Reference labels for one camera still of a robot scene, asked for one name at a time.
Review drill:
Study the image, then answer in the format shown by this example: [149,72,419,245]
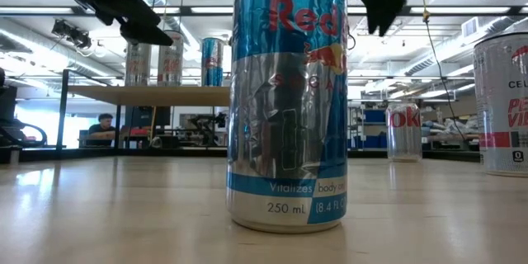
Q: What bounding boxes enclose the white Celsius can orange print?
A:
[125,40,153,87]

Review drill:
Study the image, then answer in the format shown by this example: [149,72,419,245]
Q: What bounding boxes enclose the white Celsius can red print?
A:
[473,32,528,178]
[157,30,185,87]

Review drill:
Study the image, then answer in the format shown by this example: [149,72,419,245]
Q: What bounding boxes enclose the silver Diet Coke can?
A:
[385,101,423,163]

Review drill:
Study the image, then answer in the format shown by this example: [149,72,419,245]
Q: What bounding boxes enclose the long ceiling light bar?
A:
[0,5,528,17]

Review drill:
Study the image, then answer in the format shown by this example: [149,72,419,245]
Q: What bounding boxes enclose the black ceiling spotlight cluster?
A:
[51,19,92,50]

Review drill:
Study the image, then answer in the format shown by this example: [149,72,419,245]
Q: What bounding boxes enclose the black box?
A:
[125,106,172,129]

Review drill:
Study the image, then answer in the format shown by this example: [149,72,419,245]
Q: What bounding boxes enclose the metal rack blue bins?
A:
[347,105,389,150]

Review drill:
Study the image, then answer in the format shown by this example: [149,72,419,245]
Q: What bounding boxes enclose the person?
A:
[85,113,118,148]

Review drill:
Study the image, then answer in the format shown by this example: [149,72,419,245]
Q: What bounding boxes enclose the cluttered workbench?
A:
[421,117,480,152]

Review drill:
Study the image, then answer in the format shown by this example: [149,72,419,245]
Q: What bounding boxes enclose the yellow black hanging cable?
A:
[417,0,469,144]

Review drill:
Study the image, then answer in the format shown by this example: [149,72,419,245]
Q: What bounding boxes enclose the wooden shelf black metal frame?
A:
[56,68,231,152]

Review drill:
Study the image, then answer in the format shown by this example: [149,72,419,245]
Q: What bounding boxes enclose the silver ventilation duct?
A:
[0,18,125,90]
[403,20,528,78]

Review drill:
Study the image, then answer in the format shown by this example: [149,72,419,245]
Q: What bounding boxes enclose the black aluminium table frame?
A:
[0,147,482,164]

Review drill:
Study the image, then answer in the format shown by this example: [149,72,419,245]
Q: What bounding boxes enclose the black cable loop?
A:
[0,118,49,149]

